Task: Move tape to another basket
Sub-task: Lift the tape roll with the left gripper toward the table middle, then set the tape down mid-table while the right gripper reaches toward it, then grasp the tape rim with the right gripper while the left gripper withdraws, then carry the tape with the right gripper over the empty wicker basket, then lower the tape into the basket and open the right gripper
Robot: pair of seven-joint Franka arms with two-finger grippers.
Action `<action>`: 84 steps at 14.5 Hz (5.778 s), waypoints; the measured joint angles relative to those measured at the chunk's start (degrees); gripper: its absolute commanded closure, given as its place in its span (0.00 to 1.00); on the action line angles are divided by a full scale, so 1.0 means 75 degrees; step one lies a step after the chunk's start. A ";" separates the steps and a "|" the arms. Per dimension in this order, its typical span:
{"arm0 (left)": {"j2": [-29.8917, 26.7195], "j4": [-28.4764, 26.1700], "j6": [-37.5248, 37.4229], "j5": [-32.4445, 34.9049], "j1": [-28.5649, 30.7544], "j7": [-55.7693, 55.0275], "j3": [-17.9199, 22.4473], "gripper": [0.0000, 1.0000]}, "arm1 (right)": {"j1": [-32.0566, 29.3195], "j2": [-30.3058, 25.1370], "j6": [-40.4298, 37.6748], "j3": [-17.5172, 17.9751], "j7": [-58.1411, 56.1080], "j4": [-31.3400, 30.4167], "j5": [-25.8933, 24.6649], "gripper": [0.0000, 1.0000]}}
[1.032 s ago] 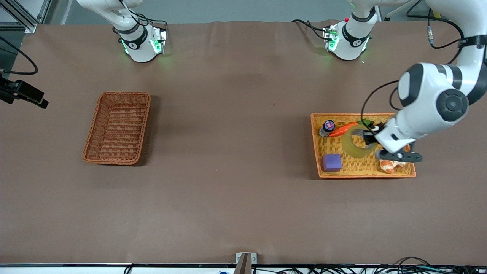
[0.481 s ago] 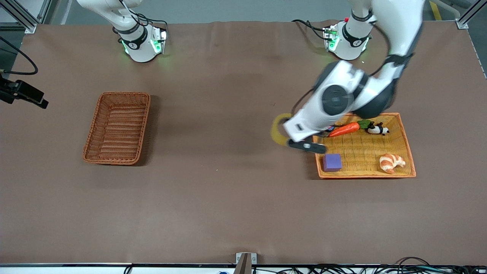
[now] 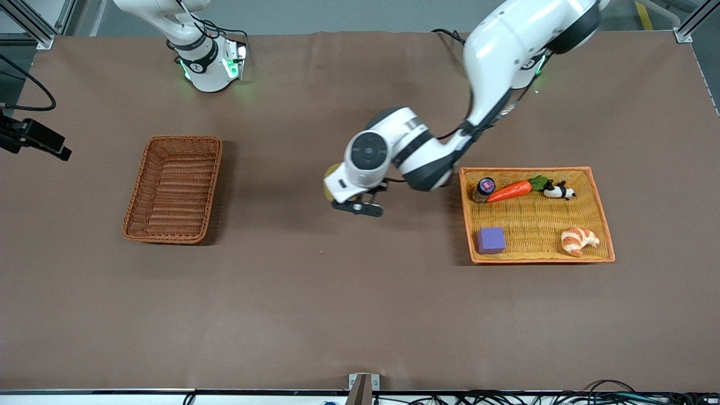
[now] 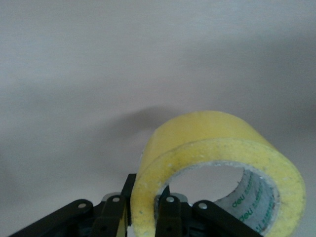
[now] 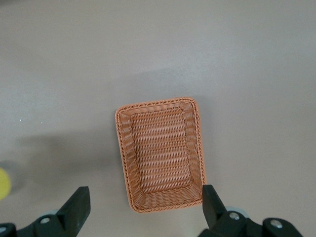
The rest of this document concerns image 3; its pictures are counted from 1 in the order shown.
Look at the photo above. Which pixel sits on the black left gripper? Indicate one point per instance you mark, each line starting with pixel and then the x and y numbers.
pixel 376 189

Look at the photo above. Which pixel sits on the small jar purple lid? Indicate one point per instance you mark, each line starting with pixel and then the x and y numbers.
pixel 485 185

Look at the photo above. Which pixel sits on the brown wicker basket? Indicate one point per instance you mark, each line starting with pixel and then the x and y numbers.
pixel 174 225

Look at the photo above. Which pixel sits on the purple foam cube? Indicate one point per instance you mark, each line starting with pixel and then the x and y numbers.
pixel 491 241

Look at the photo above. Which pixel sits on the orange wicker basket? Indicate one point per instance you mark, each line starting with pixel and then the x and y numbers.
pixel 534 225

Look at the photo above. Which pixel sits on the black white panda toy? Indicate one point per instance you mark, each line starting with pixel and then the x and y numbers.
pixel 557 192

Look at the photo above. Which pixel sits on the clear yellowish tape roll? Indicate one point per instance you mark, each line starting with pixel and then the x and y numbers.
pixel 331 171

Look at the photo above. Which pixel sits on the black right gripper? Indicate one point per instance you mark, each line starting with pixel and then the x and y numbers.
pixel 35 135

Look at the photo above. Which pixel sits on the orange toy carrot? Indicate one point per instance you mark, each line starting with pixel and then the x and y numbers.
pixel 509 191

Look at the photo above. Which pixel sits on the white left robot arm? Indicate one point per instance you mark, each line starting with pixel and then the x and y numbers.
pixel 506 50

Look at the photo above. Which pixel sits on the aluminium frame post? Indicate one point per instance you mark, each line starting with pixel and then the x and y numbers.
pixel 692 22
pixel 34 28

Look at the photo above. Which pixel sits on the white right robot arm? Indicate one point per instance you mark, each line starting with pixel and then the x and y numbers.
pixel 202 67

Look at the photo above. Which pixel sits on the brown table cover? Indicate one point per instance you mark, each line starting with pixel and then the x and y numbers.
pixel 337 281

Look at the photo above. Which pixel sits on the toy croissant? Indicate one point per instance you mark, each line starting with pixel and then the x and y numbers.
pixel 576 241

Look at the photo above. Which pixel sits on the grey metal camera bracket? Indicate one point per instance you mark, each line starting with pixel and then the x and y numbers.
pixel 363 388

